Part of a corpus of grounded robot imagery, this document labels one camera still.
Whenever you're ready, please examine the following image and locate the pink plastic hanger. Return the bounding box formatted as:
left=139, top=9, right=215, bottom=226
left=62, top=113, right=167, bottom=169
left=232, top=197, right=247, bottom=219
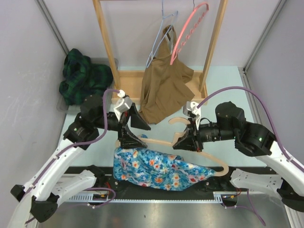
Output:
left=170, top=2, right=209, bottom=65

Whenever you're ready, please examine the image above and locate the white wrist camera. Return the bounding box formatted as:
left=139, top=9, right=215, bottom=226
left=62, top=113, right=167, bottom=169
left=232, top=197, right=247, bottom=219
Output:
left=183, top=101, right=201, bottom=130
left=114, top=90, right=133, bottom=121

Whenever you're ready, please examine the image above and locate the wooden clothes rack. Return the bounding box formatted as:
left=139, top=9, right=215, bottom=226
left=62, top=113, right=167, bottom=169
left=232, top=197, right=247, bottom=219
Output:
left=93, top=0, right=227, bottom=105

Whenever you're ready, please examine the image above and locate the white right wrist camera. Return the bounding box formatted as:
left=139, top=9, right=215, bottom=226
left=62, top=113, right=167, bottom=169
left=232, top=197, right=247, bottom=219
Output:
left=183, top=101, right=201, bottom=130

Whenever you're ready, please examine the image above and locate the light blue wire hanger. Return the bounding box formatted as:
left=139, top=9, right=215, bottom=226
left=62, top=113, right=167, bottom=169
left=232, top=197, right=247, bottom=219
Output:
left=145, top=0, right=179, bottom=68

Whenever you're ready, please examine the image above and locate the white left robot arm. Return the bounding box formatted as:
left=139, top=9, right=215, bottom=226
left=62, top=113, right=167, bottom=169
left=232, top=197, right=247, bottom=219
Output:
left=8, top=89, right=151, bottom=228

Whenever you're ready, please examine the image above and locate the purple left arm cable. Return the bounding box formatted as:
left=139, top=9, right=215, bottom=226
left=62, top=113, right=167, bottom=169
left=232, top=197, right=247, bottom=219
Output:
left=23, top=89, right=123, bottom=225

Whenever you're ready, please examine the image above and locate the blue floral garment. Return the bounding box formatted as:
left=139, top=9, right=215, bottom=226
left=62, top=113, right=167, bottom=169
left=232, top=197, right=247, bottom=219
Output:
left=113, top=140, right=215, bottom=190

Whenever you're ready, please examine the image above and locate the beige wooden hanger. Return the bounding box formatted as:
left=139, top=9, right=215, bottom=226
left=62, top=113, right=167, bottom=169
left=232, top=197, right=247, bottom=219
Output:
left=115, top=117, right=229, bottom=178

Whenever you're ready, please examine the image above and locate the tan brown skirt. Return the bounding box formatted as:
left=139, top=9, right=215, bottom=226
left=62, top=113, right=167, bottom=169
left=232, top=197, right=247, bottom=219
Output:
left=139, top=26, right=194, bottom=124

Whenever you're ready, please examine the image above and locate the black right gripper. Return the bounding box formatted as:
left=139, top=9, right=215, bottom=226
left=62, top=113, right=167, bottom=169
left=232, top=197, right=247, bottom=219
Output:
left=173, top=116, right=237, bottom=152

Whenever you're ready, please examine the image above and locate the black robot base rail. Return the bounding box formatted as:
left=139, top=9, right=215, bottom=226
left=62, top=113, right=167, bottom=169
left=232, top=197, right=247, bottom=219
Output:
left=64, top=166, right=278, bottom=206

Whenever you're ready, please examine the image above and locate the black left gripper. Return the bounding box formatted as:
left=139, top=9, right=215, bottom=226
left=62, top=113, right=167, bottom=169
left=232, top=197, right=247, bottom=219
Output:
left=94, top=103, right=151, bottom=149

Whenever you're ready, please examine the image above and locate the light blue cable duct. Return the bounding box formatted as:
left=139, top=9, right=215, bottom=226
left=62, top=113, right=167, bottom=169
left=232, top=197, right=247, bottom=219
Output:
left=64, top=192, right=225, bottom=204

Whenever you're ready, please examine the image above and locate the green plaid garment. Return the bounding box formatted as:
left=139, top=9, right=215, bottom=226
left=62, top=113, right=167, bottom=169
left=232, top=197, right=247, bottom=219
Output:
left=59, top=48, right=114, bottom=105

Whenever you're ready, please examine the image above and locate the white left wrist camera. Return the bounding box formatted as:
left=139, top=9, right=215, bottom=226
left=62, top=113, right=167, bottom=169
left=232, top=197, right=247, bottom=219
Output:
left=114, top=90, right=133, bottom=121

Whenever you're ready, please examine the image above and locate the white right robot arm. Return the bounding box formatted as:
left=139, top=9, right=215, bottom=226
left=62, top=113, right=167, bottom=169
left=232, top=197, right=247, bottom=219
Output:
left=173, top=102, right=304, bottom=212

